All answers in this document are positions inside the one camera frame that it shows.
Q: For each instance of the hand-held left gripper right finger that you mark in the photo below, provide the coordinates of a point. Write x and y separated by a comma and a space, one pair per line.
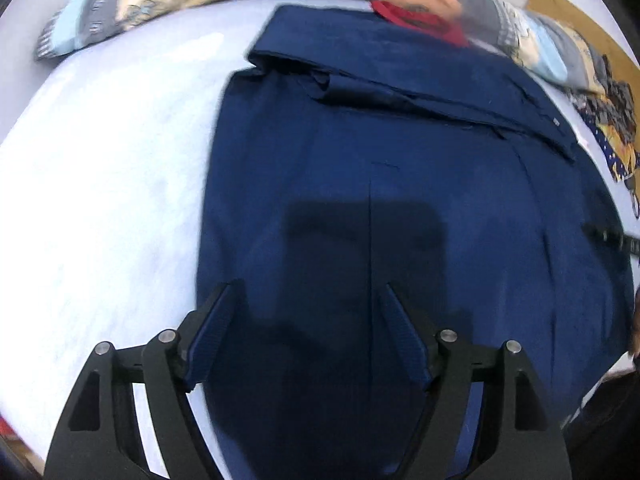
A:
407, 335

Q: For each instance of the navy blue garment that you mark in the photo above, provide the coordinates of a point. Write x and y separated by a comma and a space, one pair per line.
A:
375, 160

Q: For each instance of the brown board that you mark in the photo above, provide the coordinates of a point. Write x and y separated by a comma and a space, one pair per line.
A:
575, 15

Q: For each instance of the yellow and blue printed cloth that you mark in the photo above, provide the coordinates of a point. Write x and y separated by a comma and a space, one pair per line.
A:
620, 145

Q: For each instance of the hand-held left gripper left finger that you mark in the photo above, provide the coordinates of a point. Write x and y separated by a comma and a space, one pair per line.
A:
212, 330

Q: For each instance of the light blue bed sheet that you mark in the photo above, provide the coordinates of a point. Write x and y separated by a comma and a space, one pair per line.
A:
110, 185

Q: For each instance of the person's dark clothing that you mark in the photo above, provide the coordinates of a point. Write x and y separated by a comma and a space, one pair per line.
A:
610, 430

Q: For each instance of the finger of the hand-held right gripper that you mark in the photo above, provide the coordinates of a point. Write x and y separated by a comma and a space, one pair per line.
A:
617, 240

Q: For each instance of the red cloth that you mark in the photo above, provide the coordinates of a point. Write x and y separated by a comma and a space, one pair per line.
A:
425, 22

